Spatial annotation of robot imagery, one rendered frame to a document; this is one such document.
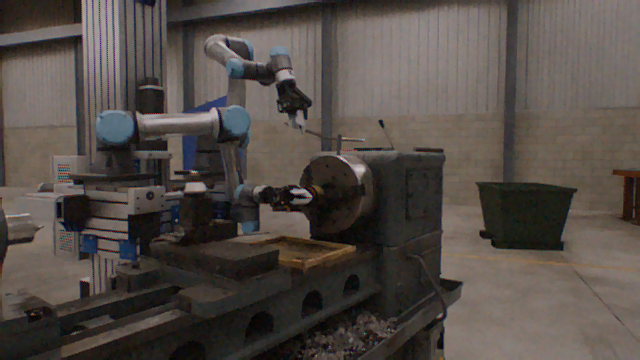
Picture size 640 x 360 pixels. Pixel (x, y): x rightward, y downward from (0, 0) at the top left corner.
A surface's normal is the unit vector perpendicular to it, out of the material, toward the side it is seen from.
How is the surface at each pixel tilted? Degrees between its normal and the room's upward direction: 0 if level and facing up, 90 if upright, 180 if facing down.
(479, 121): 90
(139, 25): 90
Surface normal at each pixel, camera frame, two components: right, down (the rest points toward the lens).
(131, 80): 0.88, 0.03
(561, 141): -0.35, 0.05
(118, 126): 0.34, 0.06
